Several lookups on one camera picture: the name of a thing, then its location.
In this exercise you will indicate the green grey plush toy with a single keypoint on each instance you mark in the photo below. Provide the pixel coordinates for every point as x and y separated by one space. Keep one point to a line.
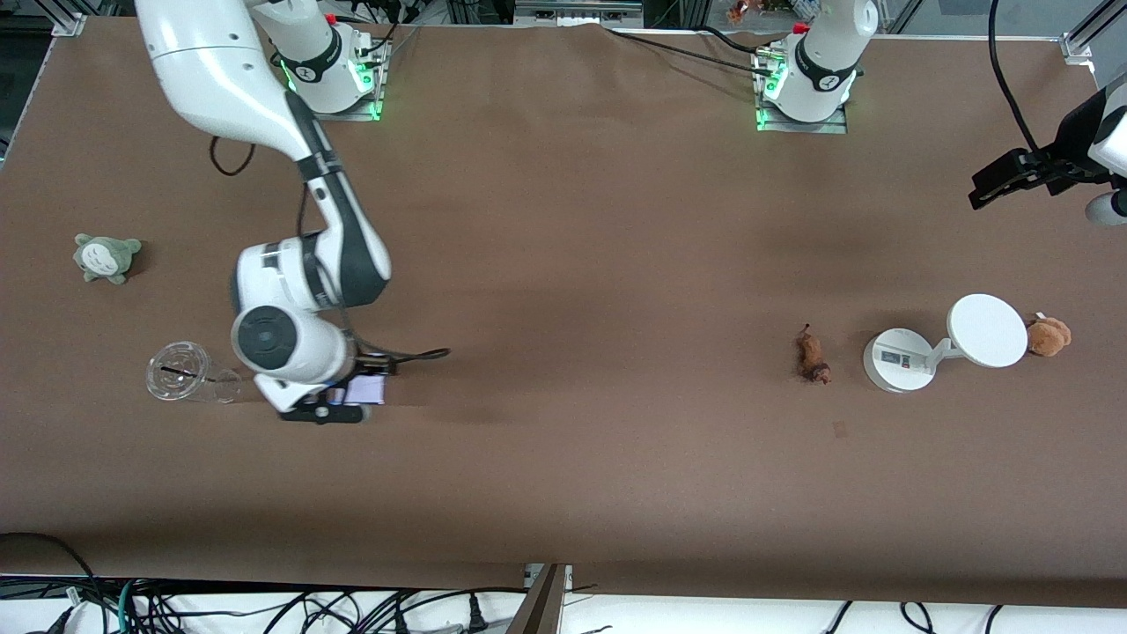
106 257

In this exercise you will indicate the brown lion statue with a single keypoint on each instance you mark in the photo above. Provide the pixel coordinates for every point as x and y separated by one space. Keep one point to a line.
812 357

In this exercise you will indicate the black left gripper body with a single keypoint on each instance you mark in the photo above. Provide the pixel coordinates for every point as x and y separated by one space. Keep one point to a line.
1072 141

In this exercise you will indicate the aluminium profile beam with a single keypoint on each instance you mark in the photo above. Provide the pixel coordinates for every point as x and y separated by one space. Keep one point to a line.
541 608

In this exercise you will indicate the brown plush toy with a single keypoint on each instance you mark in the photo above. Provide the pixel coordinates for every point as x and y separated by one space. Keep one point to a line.
1048 336

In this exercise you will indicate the clear plastic cup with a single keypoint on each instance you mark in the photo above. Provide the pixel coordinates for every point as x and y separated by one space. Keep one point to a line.
180 372

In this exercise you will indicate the white round desk lamp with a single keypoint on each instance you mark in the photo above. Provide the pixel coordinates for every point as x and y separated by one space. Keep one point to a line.
986 330

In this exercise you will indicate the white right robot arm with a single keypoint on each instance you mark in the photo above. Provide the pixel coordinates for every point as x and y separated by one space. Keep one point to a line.
220 79

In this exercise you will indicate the lavender phone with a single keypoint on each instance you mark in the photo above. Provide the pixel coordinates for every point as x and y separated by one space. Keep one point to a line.
365 390

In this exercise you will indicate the black power plug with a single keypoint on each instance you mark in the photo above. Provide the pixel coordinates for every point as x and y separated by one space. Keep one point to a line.
476 616

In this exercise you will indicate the grey metal device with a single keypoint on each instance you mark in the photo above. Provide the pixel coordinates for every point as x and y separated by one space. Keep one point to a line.
577 13

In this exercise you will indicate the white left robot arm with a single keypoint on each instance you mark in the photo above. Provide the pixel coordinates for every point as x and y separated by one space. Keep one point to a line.
819 88

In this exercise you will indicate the aluminium corner bracket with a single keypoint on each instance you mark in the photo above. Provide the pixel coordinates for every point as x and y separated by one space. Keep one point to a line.
69 25
1078 48

